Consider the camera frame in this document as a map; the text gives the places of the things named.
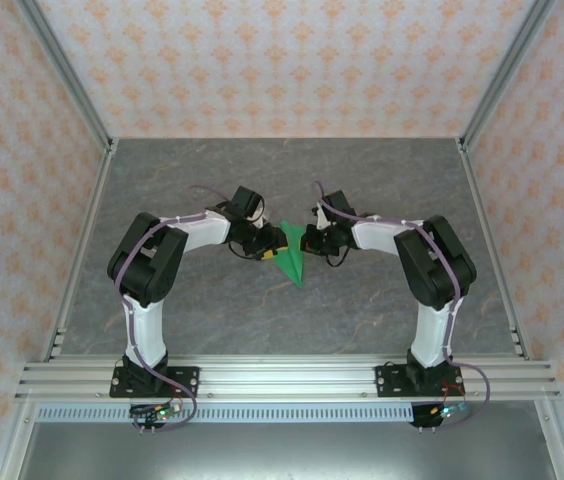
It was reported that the green paper sheet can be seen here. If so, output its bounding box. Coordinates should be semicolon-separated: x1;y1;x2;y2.
269;219;309;290

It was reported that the grey metal shelf panel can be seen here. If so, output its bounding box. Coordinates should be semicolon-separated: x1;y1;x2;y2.
0;422;564;480

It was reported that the aluminium mounting rail beam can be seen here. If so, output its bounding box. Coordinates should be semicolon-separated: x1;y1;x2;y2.
14;354;562;402

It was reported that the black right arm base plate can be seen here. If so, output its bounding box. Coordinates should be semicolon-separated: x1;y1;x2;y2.
375;363;464;400

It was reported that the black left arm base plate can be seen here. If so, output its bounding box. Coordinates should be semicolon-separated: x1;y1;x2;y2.
108;365;201;400

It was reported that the slotted grey cable duct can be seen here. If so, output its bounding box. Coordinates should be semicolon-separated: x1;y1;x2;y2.
35;403;417;424

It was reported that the aluminium table side rail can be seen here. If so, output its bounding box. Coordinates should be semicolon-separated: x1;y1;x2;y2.
39;139;119;364
455;139;532;362

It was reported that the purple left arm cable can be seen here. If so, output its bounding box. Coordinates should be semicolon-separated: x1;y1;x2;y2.
114;184;243;433

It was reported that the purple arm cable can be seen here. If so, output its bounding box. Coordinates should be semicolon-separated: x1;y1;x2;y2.
311;180;493;432
114;184;243;433

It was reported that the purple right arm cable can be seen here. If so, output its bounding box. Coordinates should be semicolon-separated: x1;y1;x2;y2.
311;180;493;432

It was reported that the aluminium frame post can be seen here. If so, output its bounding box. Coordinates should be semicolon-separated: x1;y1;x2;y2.
14;0;116;152
455;0;559;152

